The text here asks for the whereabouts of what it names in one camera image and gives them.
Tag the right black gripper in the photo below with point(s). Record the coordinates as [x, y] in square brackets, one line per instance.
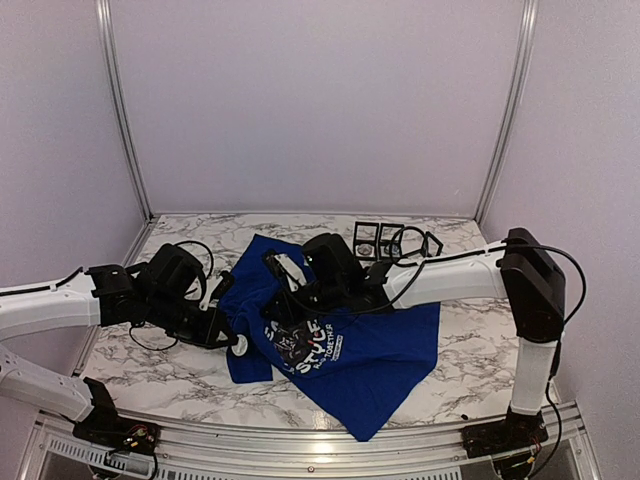
[289, 310]

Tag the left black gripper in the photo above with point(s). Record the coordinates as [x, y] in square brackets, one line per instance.
[212, 327]

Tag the blue printed t-shirt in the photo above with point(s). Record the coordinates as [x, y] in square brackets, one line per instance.
[358, 369]

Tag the pink round brooch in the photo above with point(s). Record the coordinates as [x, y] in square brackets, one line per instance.
[364, 250]

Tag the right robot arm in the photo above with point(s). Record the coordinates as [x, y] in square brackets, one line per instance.
[517, 269]

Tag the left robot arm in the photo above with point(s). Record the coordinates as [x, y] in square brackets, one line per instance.
[170, 291]

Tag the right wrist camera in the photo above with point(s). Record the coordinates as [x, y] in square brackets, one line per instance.
[282, 266]

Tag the black wire frame cube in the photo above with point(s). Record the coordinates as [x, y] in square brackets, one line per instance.
[365, 232]

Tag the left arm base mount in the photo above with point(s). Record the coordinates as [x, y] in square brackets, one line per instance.
[106, 427]

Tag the aluminium front rail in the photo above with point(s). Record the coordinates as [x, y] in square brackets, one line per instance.
[191, 450]

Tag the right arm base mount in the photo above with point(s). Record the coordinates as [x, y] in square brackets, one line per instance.
[515, 431]

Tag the left aluminium corner post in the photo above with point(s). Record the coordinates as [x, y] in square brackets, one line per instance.
[108, 41]

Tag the aluminium corner post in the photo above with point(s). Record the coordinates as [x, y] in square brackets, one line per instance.
[108, 41]
[521, 66]

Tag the right aluminium corner post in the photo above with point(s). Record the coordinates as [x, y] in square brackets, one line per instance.
[521, 66]

